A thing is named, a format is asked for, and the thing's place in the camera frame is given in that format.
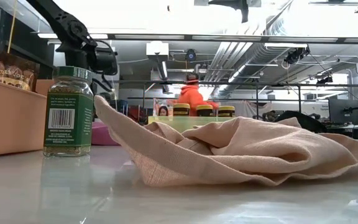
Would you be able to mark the silver ceiling duct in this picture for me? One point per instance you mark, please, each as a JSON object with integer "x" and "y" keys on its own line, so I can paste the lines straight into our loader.
{"x": 228, "y": 59}

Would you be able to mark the person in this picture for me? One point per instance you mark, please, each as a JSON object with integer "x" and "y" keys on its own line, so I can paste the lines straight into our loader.
{"x": 191, "y": 95}

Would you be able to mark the dark computer monitor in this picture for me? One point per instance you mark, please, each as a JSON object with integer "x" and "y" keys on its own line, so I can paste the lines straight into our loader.
{"x": 343, "y": 112}

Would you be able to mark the orange plastic bin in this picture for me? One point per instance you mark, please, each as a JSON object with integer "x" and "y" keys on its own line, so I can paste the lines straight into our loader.
{"x": 11, "y": 124}

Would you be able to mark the yellow plastic tray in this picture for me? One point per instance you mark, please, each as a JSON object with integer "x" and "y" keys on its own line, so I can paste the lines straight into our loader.
{"x": 185, "y": 123}

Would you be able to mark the green lid spice jar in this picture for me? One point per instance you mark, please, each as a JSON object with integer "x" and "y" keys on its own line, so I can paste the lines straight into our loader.
{"x": 68, "y": 124}

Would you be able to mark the yellow lid spice jar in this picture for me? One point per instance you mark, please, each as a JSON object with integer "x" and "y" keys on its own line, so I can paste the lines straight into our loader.
{"x": 226, "y": 111}
{"x": 181, "y": 109}
{"x": 204, "y": 110}

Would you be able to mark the white ceiling box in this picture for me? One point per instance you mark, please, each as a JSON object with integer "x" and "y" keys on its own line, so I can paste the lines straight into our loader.
{"x": 157, "y": 49}

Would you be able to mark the brown snack packet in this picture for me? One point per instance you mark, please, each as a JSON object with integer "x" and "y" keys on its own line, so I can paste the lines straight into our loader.
{"x": 8, "y": 73}

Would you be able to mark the magenta cloth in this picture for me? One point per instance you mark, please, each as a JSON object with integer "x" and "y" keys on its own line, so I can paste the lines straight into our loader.
{"x": 102, "y": 134}

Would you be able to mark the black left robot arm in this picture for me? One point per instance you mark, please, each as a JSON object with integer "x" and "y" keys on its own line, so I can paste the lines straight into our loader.
{"x": 73, "y": 34}

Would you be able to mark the beige cloth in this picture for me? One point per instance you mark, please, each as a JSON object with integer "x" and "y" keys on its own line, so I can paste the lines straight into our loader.
{"x": 228, "y": 149}

